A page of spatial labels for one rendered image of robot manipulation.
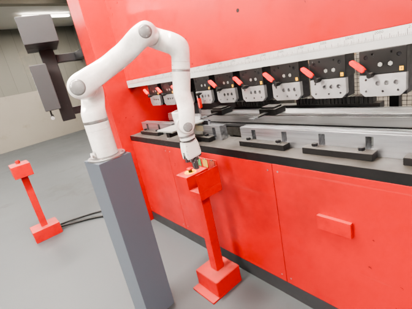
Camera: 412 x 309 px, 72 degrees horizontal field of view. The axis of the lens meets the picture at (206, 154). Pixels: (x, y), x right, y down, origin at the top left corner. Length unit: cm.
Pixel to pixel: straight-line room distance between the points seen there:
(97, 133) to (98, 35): 132
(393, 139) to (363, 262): 53
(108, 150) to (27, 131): 924
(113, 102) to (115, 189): 125
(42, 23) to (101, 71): 134
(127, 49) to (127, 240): 95
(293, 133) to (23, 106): 981
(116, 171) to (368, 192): 112
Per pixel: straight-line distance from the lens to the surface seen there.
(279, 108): 178
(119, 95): 264
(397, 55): 120
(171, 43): 142
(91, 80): 142
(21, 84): 1075
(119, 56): 143
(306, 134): 142
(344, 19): 126
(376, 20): 122
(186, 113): 136
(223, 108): 209
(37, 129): 1075
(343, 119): 161
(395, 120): 153
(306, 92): 141
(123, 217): 156
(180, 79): 141
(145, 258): 172
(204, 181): 154
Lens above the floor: 135
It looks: 17 degrees down
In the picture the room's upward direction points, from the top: 12 degrees counter-clockwise
